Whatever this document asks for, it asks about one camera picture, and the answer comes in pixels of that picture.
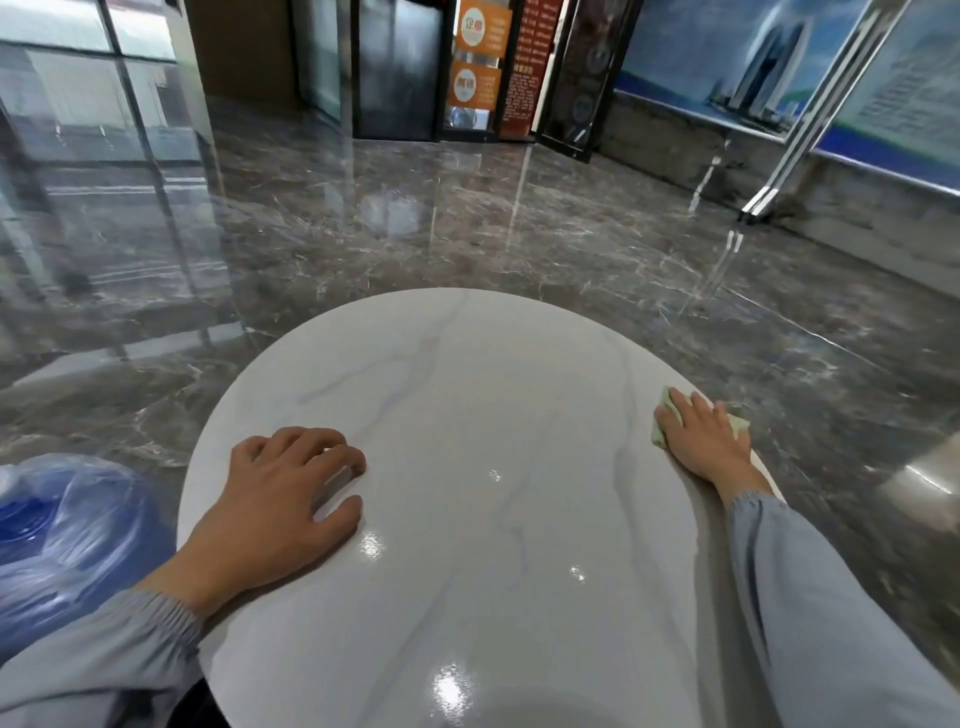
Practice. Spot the black-framed open glass door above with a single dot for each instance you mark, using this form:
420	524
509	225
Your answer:
589	75

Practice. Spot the blue-bordered notice board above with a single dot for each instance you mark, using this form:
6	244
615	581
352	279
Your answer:
896	97

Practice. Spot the light green cleaning cloth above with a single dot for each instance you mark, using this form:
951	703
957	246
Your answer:
660	435

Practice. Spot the black-framed dark glass door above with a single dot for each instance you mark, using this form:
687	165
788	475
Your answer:
401	67

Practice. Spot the person's left hand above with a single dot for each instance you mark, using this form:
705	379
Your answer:
259	502

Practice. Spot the person's left middle finger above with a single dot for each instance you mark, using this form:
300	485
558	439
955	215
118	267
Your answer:
319	437

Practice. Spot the blue plastic-wrapped water jug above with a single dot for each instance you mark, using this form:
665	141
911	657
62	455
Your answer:
71	540

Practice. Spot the person's right little finger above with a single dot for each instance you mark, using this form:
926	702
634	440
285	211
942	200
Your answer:
739	439

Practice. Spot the shiny metal pole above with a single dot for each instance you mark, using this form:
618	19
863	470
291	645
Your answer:
821	112

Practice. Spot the metal-framed glass window wall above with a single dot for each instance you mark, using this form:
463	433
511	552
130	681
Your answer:
90	97

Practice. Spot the person's left little finger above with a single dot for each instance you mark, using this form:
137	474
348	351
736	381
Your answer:
246	450

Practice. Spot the person's left thumb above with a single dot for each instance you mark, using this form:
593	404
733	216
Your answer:
341	514

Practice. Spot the framed skyscraper poster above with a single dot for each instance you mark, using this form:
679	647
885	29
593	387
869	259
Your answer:
735	60

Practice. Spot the orange square sign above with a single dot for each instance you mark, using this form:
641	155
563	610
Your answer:
474	84
484	26

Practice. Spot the person's right forearm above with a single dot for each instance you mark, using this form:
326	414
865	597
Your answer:
817	607

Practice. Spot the person's right middle finger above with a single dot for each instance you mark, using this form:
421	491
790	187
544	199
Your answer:
703	409

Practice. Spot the red text sign board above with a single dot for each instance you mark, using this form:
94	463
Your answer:
529	67

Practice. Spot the person's right hand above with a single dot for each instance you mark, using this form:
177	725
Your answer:
709	446

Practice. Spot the person's right thumb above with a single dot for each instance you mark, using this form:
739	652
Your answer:
664	421

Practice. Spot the person's left forearm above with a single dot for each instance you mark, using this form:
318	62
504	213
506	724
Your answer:
97	660

